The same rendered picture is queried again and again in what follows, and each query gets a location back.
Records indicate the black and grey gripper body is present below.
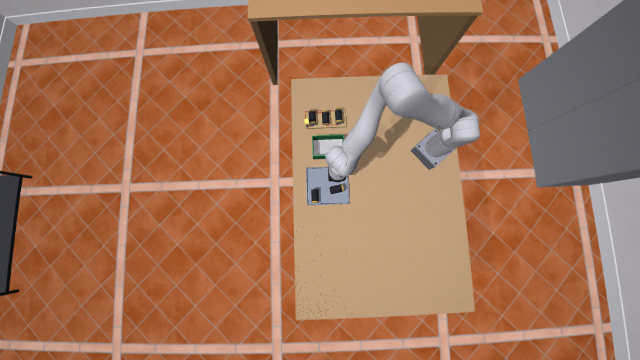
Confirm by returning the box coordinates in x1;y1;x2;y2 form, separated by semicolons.
328;167;347;182

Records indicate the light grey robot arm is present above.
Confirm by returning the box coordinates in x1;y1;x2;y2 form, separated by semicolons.
326;63;480;178

